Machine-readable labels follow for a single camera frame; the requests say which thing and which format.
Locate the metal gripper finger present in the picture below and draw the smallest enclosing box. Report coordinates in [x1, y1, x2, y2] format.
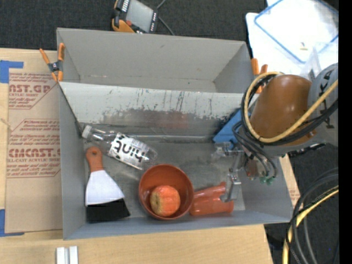
[211, 142, 241, 157]
[224, 174, 243, 203]

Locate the blue block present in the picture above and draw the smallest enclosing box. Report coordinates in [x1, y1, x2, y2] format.
[212, 109, 250, 150]

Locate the orange plastic bottle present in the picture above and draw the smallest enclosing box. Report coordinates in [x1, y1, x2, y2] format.
[189, 181, 235, 217]

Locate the orange bowl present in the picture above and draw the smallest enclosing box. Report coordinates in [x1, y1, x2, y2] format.
[138, 163, 195, 221]

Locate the orange toy fruit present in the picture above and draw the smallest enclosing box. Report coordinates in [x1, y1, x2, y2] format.
[149, 185, 182, 218]

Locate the clear plastic bottle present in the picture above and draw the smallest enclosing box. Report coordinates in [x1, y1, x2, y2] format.
[81, 124, 158, 171]

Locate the grey metal bin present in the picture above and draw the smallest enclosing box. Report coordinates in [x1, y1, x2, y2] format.
[56, 27, 294, 240]

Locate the orange white black brush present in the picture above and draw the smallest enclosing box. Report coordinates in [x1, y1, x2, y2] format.
[84, 146, 131, 224]

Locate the brown cardboard board red print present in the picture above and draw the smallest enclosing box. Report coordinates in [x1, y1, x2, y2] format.
[0, 47, 301, 237]

